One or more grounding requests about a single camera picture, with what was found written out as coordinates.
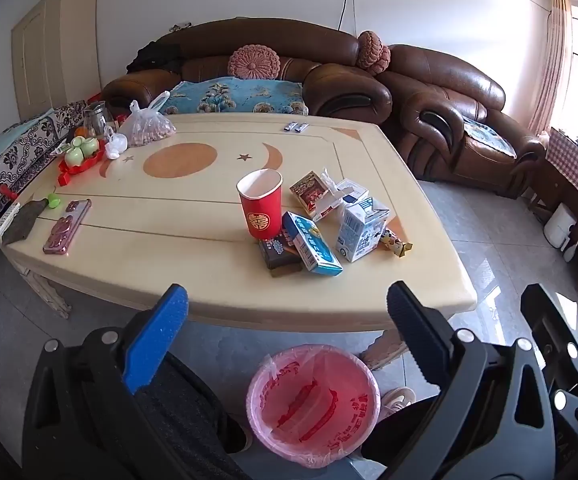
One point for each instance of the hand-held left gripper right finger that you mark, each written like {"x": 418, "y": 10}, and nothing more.
{"x": 414, "y": 330}

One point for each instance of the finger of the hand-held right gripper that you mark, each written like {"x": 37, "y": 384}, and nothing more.
{"x": 561, "y": 401}
{"x": 544, "y": 310}

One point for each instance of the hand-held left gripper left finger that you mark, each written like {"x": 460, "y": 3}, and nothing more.
{"x": 156, "y": 340}

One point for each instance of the yellow candy wrapper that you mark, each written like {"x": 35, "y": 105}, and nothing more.
{"x": 394, "y": 245}

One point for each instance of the white blue milk carton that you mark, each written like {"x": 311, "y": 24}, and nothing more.
{"x": 356, "y": 235}

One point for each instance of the pink trash bin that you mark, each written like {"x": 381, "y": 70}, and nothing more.
{"x": 314, "y": 410}

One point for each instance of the blue cardboard box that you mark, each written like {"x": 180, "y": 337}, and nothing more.
{"x": 314, "y": 247}

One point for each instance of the dark brown box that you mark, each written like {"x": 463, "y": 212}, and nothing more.
{"x": 275, "y": 259}

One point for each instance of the white blue cigarette box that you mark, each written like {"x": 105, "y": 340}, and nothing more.
{"x": 355, "y": 190}

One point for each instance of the white tissue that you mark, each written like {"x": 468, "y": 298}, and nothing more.
{"x": 330, "y": 200}

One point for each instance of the red paper cup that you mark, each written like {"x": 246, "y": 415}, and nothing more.
{"x": 261, "y": 215}

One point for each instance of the red patterned cigarette box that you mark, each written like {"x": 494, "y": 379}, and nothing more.
{"x": 309, "y": 192}

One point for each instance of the small white bottle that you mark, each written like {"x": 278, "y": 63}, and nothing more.
{"x": 571, "y": 251}

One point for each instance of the person's pink shoe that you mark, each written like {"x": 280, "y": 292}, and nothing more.
{"x": 396, "y": 400}

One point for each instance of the person's dark pants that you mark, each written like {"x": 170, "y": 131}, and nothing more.
{"x": 184, "y": 410}

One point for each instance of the white appliance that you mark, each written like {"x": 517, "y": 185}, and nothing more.
{"x": 559, "y": 225}

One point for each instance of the dark wooden side table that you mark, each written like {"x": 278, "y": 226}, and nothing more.
{"x": 559, "y": 190}

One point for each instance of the person's black shoe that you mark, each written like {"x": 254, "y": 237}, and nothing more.
{"x": 239, "y": 437}

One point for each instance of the pink phone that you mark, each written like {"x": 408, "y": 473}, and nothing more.
{"x": 66, "y": 227}

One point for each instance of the dark grey cloth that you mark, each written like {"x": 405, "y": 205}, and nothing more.
{"x": 24, "y": 220}

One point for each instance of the blue floral armchair cover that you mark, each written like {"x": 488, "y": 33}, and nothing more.
{"x": 489, "y": 135}

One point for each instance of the red tray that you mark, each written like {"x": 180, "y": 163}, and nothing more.
{"x": 76, "y": 169}

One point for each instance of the white crumpled plastic bag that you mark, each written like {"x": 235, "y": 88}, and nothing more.
{"x": 115, "y": 147}

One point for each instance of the green teacup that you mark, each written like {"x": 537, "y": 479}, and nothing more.
{"x": 77, "y": 141}
{"x": 90, "y": 146}
{"x": 75, "y": 158}

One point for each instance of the plastic bag of nuts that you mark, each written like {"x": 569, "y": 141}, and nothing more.
{"x": 146, "y": 130}

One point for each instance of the orange fruit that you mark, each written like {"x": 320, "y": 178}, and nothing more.
{"x": 81, "y": 132}

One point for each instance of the glass teapot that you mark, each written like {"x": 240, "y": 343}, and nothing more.
{"x": 96, "y": 117}

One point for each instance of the small silver blue packet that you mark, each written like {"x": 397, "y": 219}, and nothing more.
{"x": 301, "y": 127}
{"x": 290, "y": 127}

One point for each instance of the pink curtain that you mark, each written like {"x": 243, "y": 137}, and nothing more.
{"x": 554, "y": 60}

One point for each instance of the brown leather armchair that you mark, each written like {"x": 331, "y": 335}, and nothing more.
{"x": 444, "y": 80}

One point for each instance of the blue floral sofa cover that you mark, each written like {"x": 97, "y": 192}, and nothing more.
{"x": 239, "y": 95}

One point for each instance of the pink round knitted cushion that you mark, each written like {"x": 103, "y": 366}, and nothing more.
{"x": 254, "y": 62}
{"x": 373, "y": 50}

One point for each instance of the black clothing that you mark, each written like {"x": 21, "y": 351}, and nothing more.
{"x": 154, "y": 55}

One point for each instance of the cream wardrobe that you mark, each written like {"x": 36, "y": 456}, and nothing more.
{"x": 54, "y": 45}

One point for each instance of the brown leather sofa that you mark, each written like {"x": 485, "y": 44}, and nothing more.
{"x": 269, "y": 40}

